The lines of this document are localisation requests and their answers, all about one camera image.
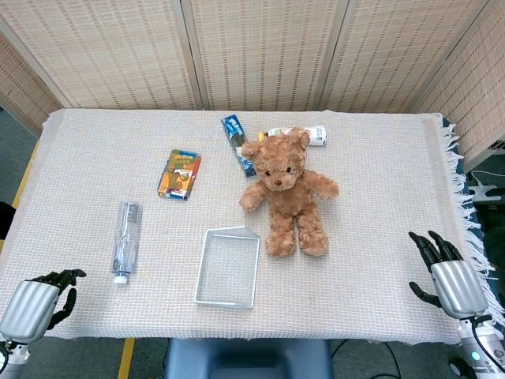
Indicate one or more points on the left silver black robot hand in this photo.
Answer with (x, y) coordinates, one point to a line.
(29, 308)

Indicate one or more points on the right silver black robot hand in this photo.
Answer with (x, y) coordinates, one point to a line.
(457, 286)

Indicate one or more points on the brown plush teddy bear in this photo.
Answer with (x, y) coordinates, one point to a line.
(290, 189)

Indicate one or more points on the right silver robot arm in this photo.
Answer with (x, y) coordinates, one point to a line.
(479, 347)

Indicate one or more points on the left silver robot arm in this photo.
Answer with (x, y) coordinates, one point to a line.
(12, 361)

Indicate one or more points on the blue padded robot base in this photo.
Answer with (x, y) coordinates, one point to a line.
(244, 361)

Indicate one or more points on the black object at table side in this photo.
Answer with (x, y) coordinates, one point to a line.
(6, 221)

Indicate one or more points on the white floor stand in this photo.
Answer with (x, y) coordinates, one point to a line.
(487, 193)

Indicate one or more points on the beige woven fringed tablecloth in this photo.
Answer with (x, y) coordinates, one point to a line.
(355, 245)

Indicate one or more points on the clear plastic water bottle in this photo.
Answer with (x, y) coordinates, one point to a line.
(126, 241)

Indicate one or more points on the orange snack packet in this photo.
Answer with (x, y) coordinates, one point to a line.
(179, 175)

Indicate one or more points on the beige woven screen panel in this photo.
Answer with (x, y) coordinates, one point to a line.
(19, 87)
(394, 51)
(264, 51)
(477, 83)
(106, 51)

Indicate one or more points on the white tube with yellow cap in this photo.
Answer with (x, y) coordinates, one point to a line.
(317, 135)

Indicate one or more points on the blue cookie packet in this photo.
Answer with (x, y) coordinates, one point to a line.
(236, 138)

